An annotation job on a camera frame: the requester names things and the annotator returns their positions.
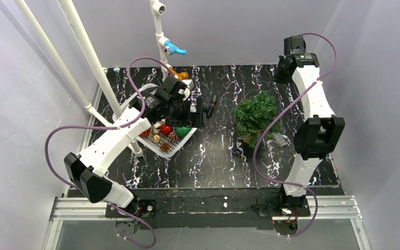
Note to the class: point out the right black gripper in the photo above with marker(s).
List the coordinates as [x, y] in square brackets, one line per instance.
[280, 69]

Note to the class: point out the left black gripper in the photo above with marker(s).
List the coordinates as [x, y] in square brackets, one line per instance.
[199, 112]

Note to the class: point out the red glitter ornament ball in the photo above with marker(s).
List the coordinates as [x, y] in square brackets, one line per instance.
[166, 130]

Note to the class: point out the small green christmas tree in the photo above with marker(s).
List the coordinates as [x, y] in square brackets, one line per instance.
[254, 115]

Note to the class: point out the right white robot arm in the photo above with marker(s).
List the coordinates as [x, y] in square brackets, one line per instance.
[321, 130]

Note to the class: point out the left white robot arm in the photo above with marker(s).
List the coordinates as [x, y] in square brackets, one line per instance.
[87, 169]

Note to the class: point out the green glitter ornament ball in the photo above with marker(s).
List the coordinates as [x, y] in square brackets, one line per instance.
[182, 131]

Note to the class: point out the frosted pine cone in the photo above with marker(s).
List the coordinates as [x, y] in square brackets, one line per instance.
[173, 137]

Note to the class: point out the gold ornament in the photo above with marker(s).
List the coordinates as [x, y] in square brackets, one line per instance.
[156, 138]

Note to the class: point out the brown pine cone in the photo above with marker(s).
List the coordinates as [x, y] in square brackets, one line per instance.
[165, 147]

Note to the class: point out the white plastic basket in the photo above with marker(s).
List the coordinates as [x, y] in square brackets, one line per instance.
[148, 142]

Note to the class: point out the black cylindrical marker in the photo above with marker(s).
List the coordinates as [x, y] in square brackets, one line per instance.
[210, 109]

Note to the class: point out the orange pipe valve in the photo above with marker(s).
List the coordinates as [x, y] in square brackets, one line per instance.
[180, 75]

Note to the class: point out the blue pipe valve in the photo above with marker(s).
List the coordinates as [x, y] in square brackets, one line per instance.
[171, 49]

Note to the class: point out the thin white diagonal pole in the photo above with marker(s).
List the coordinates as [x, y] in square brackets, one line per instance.
[23, 6]

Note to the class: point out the white pvc pipe stand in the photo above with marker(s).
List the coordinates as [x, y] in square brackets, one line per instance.
[158, 9]

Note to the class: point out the thick white diagonal pole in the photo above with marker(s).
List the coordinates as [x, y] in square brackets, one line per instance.
[70, 12]

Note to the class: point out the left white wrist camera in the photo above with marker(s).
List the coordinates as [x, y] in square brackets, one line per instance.
[188, 90]

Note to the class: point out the aluminium frame rail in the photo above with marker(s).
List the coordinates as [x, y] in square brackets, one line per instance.
[75, 223]

